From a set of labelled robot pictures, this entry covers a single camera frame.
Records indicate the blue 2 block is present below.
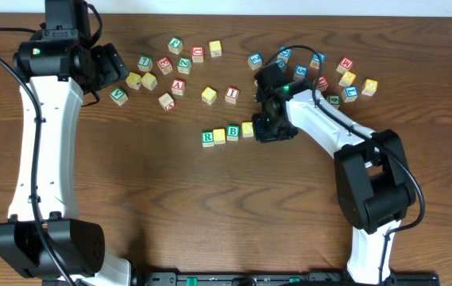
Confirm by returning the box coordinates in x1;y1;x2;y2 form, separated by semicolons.
248;52;263;70

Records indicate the yellow block beside left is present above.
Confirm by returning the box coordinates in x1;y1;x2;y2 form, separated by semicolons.
141;72;157;91

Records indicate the yellow K block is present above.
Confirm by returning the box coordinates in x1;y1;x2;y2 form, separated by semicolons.
338;71;356;87

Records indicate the red U block top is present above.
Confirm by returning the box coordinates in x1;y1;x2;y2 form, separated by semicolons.
191;46;204;63

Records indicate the blue D block right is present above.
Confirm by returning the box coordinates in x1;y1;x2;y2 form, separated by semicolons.
310;52;326;69

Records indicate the red u block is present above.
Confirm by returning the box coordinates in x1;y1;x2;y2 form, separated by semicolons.
191;46;204;63
315;75;330;92

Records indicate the blue P block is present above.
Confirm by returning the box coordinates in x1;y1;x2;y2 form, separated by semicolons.
276;59;287;72

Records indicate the green B block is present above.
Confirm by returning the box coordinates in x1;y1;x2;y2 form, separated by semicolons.
226;125;240;141

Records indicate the red A block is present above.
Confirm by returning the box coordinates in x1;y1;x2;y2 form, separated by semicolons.
171;79;186;95

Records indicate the yellow block centre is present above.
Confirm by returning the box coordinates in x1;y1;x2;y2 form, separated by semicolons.
201;87;217;105

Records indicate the blue L block right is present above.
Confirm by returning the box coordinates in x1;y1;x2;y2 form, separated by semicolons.
341;86;359;102

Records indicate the blue d block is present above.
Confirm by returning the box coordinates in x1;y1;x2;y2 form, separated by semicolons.
277;46;292;63
310;52;326;69

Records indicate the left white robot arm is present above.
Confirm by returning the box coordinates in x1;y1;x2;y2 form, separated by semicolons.
0;0;140;285

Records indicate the green 7 block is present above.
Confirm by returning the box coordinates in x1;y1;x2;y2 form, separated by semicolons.
137;56;153;72

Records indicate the red M block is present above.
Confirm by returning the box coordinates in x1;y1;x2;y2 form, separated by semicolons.
336;57;353;74

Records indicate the red E block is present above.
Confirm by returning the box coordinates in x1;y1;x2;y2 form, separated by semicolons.
156;56;173;75

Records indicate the yellow block far left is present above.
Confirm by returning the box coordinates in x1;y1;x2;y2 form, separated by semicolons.
126;72;141;90

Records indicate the green N block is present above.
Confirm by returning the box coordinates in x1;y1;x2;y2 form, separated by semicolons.
177;57;191;74

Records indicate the yellow O block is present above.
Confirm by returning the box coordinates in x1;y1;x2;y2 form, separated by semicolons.
213;128;226;145
241;122;254;137

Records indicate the yellow G block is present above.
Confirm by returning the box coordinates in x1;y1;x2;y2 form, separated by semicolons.
361;79;378;96

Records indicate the tilted red wooden block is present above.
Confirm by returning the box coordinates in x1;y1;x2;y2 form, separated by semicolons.
158;93;176;111

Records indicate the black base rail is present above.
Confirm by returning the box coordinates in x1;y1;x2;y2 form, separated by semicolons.
143;272;441;286

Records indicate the green 4 block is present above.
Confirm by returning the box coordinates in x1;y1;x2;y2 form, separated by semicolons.
326;95;341;109

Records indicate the yellow block top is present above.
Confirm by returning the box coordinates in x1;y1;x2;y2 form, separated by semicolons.
209;41;222;57

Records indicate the green J block top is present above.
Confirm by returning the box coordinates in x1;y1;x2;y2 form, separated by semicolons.
168;37;184;55

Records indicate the blue D block upper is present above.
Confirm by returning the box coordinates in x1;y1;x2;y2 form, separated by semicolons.
277;46;292;63

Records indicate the green R block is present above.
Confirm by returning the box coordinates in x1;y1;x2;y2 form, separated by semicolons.
201;131;214;148

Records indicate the green V block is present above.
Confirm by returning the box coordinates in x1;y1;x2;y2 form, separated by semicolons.
110;87;128;106

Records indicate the red U block right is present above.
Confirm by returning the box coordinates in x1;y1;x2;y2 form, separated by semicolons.
315;75;330;92

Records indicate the blue 5 block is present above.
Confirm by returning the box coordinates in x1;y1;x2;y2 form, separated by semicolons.
293;64;308;81

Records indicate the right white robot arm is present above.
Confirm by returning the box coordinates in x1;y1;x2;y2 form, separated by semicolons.
253;64;417;284

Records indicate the red I block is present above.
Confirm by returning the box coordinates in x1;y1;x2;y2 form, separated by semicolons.
225;87;240;104

